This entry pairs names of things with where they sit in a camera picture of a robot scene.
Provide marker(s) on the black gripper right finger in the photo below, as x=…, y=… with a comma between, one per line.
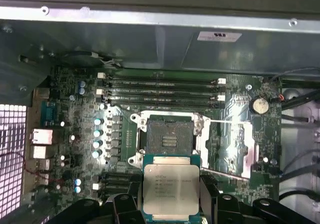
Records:
x=225, y=211

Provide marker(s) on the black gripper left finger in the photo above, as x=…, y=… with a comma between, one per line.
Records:
x=122, y=211

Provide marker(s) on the silver CPU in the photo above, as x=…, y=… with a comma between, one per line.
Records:
x=171, y=184

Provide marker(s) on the metal socket cover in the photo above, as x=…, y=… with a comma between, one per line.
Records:
x=250, y=146

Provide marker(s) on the CPU socket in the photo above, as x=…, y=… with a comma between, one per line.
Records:
x=160, y=126

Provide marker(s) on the blue-topped capacitor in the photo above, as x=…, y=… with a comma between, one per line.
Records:
x=81, y=84
x=97, y=144
x=95, y=154
x=77, y=182
x=78, y=189
x=98, y=133
x=98, y=121
x=81, y=91

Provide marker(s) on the silver port block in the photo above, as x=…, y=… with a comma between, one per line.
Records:
x=41, y=152
x=41, y=136

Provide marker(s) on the round coin battery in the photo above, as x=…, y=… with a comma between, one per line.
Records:
x=260, y=106

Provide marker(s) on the green motherboard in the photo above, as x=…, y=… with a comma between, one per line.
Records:
x=75, y=104

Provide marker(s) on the blue port connector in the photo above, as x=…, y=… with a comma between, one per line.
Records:
x=48, y=113

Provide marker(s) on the black PC case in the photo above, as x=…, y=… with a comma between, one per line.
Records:
x=150, y=42

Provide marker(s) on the white sticker label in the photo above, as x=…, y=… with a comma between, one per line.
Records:
x=220, y=36

